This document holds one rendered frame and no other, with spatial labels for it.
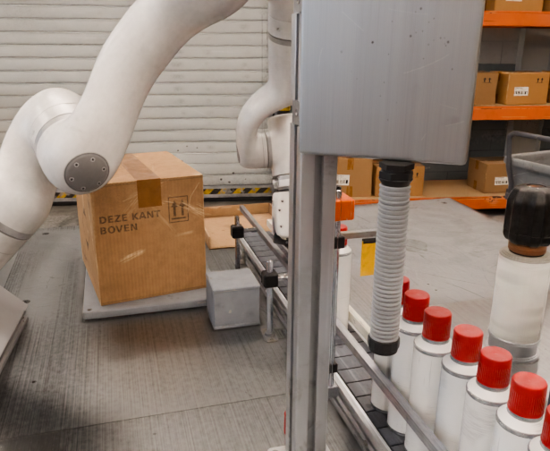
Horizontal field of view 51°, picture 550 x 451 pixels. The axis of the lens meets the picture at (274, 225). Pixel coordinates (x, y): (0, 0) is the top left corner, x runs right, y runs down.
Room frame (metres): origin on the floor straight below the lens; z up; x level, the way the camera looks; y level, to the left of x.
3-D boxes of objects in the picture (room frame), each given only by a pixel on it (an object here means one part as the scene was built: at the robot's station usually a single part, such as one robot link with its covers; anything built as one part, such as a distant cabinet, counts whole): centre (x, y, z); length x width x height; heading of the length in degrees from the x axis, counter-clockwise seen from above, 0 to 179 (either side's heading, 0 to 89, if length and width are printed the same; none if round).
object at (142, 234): (1.30, 0.33, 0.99); 0.30 x 0.24 x 0.27; 25
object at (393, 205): (0.56, -0.12, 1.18); 0.04 x 0.04 x 0.21
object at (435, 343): (0.63, -0.20, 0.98); 0.05 x 0.05 x 0.20
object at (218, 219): (1.70, 0.10, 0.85); 0.30 x 0.26 x 0.04; 16
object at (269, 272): (1.04, -0.01, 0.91); 0.07 x 0.03 x 0.16; 106
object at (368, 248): (0.79, -0.14, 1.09); 0.03 x 0.01 x 0.06; 106
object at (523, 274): (0.89, -0.42, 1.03); 0.09 x 0.09 x 0.30
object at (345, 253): (0.97, -0.11, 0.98); 0.05 x 0.05 x 0.20
